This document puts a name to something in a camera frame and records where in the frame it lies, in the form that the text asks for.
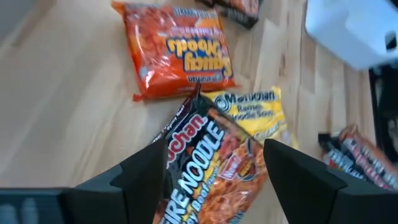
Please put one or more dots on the black Fire Noodle packet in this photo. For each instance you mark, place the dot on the black Fire Noodle packet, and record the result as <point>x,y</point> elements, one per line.
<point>239,14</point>
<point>367,161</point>
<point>202,161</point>

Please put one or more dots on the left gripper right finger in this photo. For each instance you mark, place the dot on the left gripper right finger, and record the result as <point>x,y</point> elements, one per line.
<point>311,193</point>

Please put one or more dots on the orange Saucy Noods packet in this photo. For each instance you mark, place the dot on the orange Saucy Noods packet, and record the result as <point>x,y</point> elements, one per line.
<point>177,49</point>

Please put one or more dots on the yellow Maruchan ramen packet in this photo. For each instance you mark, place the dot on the yellow Maruchan ramen packet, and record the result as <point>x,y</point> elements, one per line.
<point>258,115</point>

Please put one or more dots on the translucent plastic storage bin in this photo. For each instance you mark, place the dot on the translucent plastic storage bin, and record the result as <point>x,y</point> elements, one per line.
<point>348,28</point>

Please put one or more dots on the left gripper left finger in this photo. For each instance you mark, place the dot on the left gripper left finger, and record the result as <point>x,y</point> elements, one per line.
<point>130,193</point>

